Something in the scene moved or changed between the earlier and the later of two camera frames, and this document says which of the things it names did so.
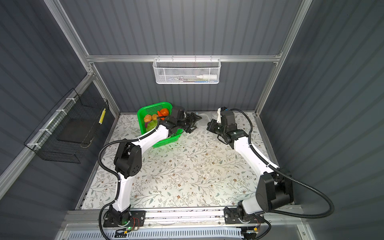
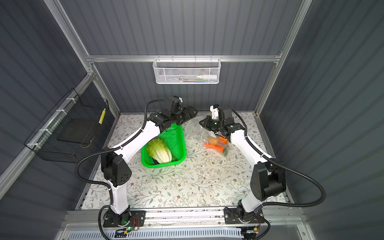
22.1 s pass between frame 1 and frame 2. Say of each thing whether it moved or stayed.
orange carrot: moved
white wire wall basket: stayed
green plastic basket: moved
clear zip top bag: moved
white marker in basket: stayed
